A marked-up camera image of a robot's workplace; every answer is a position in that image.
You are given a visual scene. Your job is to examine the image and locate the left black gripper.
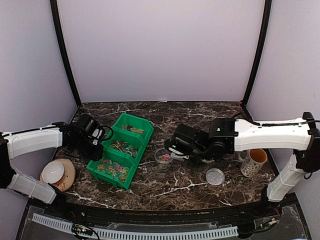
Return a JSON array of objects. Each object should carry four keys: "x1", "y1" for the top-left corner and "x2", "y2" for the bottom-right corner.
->
[{"x1": 71, "y1": 135, "x2": 104, "y2": 161}]

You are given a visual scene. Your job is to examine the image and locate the clear plastic container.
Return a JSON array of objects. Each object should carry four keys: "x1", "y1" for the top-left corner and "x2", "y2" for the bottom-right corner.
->
[{"x1": 154, "y1": 148, "x2": 173, "y2": 164}]

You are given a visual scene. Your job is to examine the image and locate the green three-compartment bin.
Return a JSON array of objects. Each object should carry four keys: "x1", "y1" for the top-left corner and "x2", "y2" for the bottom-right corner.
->
[{"x1": 86, "y1": 113, "x2": 154, "y2": 190}]

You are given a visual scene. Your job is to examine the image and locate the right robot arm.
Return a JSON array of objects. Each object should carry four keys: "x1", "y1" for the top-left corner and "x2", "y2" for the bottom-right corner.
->
[{"x1": 164, "y1": 112, "x2": 320, "y2": 217}]

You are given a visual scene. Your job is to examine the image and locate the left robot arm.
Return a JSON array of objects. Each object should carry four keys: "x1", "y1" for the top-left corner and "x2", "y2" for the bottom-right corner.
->
[{"x1": 0, "y1": 114, "x2": 106, "y2": 218}]

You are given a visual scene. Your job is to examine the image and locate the candies in clear container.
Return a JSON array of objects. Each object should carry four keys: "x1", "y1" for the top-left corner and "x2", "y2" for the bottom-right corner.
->
[{"x1": 159, "y1": 154, "x2": 171, "y2": 162}]

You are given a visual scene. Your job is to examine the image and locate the blue mixed candies pile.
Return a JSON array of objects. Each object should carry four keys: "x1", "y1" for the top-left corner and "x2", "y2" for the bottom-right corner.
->
[{"x1": 109, "y1": 140, "x2": 139, "y2": 158}]

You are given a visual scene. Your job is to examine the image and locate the green yellow candies pile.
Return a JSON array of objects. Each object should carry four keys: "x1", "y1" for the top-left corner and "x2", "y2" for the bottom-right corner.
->
[{"x1": 122, "y1": 124, "x2": 145, "y2": 135}]

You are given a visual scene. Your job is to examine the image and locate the wooden slice coaster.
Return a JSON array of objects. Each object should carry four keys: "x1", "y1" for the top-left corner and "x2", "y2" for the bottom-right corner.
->
[{"x1": 40, "y1": 158, "x2": 76, "y2": 192}]

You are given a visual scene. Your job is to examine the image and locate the white bowl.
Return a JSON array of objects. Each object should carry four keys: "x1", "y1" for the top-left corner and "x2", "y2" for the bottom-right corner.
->
[{"x1": 42, "y1": 161, "x2": 65, "y2": 184}]

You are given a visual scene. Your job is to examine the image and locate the clear plastic lid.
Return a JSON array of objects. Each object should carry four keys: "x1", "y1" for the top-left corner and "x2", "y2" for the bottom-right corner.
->
[{"x1": 205, "y1": 168, "x2": 225, "y2": 186}]

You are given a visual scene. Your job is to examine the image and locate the patterned mug yellow inside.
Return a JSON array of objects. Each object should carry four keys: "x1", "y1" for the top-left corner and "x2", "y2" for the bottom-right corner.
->
[{"x1": 237, "y1": 148, "x2": 268, "y2": 178}]

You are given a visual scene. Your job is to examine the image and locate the white slotted cable duct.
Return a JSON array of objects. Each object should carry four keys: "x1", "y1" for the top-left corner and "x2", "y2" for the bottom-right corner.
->
[{"x1": 31, "y1": 213, "x2": 239, "y2": 240}]

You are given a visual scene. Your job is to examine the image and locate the black front rail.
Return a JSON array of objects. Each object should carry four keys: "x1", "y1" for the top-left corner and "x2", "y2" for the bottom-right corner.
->
[{"x1": 23, "y1": 188, "x2": 297, "y2": 225}]

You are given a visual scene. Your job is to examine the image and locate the right black frame post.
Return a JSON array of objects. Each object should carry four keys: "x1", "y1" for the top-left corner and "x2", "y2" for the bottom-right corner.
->
[{"x1": 240, "y1": 0, "x2": 272, "y2": 109}]

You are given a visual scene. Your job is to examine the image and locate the black frame post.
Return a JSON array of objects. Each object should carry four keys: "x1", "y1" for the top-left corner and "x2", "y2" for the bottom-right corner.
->
[
  {"x1": 240, "y1": 0, "x2": 272, "y2": 109},
  {"x1": 49, "y1": 0, "x2": 82, "y2": 108}
]

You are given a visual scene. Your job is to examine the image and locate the left black frame post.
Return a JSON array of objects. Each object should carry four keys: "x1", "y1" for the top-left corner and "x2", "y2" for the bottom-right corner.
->
[{"x1": 49, "y1": 0, "x2": 82, "y2": 108}]

